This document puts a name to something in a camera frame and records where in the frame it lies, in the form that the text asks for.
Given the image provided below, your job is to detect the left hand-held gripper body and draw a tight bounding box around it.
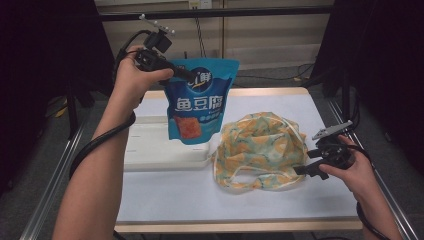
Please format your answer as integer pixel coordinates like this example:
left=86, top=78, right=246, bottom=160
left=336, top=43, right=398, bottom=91
left=134, top=13, right=176, bottom=72

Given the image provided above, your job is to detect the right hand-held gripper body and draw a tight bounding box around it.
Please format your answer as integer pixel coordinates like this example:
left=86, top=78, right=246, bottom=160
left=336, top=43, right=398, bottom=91
left=311, top=120, right=356, bottom=170

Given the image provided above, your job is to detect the blue snack packet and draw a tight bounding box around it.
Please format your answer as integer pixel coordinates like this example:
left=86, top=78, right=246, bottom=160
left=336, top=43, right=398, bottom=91
left=163, top=58, right=241, bottom=146

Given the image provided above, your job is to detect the lemon print fabric bag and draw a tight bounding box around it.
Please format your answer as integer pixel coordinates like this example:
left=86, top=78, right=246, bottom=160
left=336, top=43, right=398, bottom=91
left=211, top=111, right=309, bottom=194

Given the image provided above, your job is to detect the white plastic tray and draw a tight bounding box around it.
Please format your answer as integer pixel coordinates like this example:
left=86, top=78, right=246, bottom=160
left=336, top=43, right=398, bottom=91
left=123, top=114, right=221, bottom=173

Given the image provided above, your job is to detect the person's left hand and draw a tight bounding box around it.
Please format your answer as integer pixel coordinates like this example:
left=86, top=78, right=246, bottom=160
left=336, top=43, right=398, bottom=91
left=109, top=44, right=175, bottom=113

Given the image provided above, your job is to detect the person's right hand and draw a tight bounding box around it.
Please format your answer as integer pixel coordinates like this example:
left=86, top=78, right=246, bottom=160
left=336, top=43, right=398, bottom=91
left=318, top=134, right=380, bottom=203

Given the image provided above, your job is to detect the black tripod stand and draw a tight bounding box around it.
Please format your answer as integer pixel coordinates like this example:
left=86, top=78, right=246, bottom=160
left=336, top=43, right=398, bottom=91
left=300, top=64, right=354, bottom=123
left=64, top=79, right=114, bottom=141

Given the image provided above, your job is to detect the black horizontal bar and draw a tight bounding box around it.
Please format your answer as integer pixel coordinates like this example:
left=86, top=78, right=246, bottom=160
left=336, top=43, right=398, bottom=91
left=98, top=5, right=334, bottom=22

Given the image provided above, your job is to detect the black wall cable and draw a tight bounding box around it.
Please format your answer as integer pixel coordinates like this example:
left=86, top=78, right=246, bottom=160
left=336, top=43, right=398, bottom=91
left=194, top=17, right=316, bottom=83

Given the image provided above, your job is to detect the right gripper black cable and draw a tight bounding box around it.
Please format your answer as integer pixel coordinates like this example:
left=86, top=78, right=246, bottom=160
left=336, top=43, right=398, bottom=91
left=346, top=144, right=393, bottom=240

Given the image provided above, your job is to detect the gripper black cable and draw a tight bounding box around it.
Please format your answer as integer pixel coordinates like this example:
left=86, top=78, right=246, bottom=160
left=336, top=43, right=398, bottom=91
left=68, top=29, right=154, bottom=179
left=346, top=144, right=393, bottom=240

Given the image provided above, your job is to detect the white wall socket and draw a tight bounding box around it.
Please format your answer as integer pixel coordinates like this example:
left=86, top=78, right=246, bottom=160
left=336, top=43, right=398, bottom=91
left=188, top=0, right=213, bottom=10

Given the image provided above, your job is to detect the metal floor rail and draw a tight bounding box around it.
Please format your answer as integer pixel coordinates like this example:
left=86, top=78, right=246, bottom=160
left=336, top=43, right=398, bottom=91
left=19, top=116, right=84, bottom=240
left=328, top=99, right=419, bottom=240

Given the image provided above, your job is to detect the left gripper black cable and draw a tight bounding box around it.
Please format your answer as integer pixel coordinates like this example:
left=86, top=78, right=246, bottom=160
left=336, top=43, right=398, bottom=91
left=68, top=29, right=154, bottom=179

